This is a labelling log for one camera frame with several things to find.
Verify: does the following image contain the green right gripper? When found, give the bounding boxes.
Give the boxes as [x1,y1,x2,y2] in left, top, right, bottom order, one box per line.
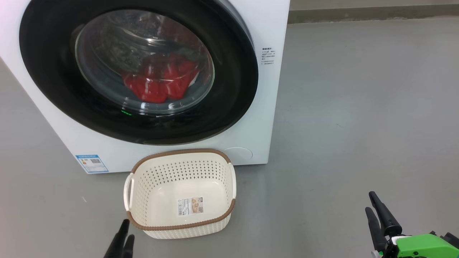
[365,191,459,258]

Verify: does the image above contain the cream perforated basket brown rim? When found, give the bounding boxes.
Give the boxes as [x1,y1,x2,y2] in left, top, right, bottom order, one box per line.
[123,148,237,240]

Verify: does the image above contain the white front-load washing machine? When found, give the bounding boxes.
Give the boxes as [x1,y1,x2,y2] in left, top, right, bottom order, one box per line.
[0,0,291,175]

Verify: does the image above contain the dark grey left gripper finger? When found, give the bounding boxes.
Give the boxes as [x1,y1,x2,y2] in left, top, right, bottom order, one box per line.
[123,234,135,258]
[104,219,130,258]

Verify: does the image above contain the red and white jersey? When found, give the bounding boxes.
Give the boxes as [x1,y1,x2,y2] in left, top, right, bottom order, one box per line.
[121,52,200,104]

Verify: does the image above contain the round black glass washer door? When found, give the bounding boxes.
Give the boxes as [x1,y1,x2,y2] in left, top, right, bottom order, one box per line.
[19,0,259,145]

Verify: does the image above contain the blue energy label sticker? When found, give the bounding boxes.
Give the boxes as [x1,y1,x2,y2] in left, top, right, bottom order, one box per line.
[76,154,109,174]

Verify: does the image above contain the printed product label sticker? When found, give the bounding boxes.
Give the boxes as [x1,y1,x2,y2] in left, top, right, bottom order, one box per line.
[177,197,204,217]

